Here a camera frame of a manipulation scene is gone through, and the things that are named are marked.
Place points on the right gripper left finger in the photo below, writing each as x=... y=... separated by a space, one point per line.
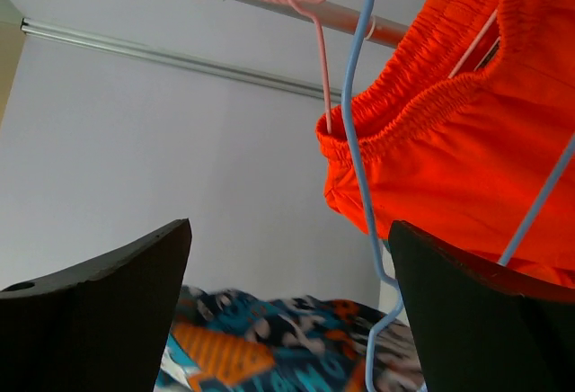
x=100 y=325

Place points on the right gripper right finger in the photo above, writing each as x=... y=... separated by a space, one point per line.
x=479 y=326

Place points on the blue hanger for patterned shorts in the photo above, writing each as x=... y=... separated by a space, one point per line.
x=542 y=246

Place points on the patterned navy white shorts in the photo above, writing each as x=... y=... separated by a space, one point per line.
x=229 y=340

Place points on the orange shorts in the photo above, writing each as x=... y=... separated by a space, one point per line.
x=469 y=116

